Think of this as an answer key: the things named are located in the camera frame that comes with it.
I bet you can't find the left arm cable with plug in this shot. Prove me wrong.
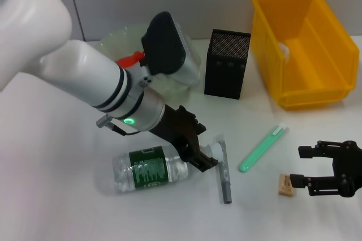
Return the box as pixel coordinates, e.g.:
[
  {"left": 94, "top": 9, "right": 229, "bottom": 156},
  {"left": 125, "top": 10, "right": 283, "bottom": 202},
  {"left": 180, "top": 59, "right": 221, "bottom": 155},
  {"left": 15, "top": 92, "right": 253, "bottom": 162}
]
[{"left": 96, "top": 114, "right": 143, "bottom": 137}]

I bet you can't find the grey pen in clear sleeve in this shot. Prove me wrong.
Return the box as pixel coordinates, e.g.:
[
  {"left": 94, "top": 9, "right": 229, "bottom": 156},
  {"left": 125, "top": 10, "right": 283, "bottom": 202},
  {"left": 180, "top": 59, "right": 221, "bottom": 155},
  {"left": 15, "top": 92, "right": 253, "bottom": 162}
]
[{"left": 213, "top": 134, "right": 234, "bottom": 205}]

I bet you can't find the clear green-label water bottle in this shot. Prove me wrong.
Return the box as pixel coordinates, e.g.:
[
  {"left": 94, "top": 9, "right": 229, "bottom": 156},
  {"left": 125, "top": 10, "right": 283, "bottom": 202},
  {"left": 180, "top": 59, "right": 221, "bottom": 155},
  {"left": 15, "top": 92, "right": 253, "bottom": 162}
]
[{"left": 112, "top": 142, "right": 225, "bottom": 195}]

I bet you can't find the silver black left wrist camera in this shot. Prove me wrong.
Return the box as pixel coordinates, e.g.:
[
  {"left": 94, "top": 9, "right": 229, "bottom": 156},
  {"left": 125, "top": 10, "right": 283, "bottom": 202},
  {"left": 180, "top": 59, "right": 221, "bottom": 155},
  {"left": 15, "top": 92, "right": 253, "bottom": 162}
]
[{"left": 140, "top": 11, "right": 202, "bottom": 87}]

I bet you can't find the beige eraser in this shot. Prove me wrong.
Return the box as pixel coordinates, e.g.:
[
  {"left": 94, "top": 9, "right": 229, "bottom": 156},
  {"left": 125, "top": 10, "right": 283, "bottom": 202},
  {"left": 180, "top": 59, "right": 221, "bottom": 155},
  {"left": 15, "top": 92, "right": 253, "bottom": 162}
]
[{"left": 278, "top": 174, "right": 298, "bottom": 198}]

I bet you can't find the red-orange toy orange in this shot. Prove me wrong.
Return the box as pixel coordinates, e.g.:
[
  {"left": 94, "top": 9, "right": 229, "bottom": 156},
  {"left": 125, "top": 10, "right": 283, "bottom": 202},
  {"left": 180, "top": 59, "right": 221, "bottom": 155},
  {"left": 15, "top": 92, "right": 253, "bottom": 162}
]
[{"left": 115, "top": 50, "right": 146, "bottom": 68}]

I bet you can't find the black mesh pen holder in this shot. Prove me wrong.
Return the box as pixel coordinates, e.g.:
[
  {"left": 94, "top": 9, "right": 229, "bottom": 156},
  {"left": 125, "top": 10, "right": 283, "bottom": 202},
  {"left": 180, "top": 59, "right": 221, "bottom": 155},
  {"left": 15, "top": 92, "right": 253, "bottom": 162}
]
[{"left": 204, "top": 28, "right": 252, "bottom": 101}]

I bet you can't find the yellow plastic bin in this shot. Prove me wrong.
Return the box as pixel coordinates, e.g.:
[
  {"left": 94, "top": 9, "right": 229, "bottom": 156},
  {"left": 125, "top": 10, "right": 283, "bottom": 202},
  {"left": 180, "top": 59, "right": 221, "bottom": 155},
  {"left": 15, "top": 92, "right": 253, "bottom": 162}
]
[{"left": 251, "top": 0, "right": 360, "bottom": 111}]

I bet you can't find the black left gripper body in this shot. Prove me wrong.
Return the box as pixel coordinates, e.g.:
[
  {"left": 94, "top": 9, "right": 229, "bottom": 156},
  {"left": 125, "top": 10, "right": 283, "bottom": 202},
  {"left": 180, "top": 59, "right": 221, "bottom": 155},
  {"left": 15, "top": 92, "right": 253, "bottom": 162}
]
[{"left": 149, "top": 104, "right": 199, "bottom": 152}]

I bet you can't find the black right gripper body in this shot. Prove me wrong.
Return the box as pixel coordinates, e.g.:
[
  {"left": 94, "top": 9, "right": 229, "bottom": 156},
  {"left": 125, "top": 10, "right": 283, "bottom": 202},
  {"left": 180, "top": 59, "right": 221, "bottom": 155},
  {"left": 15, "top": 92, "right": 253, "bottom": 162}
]
[{"left": 331, "top": 139, "right": 362, "bottom": 198}]

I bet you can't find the white paper ball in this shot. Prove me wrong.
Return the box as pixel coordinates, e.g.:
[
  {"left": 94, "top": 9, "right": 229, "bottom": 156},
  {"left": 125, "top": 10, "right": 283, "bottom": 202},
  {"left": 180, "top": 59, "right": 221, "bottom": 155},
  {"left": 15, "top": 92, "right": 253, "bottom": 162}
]
[{"left": 278, "top": 42, "right": 291, "bottom": 62}]

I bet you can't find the pale green glass fruit plate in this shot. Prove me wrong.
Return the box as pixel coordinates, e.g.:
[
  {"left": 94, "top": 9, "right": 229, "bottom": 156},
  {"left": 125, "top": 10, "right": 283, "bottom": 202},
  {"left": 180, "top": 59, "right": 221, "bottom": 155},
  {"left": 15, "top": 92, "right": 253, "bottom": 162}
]
[{"left": 97, "top": 24, "right": 203, "bottom": 104}]

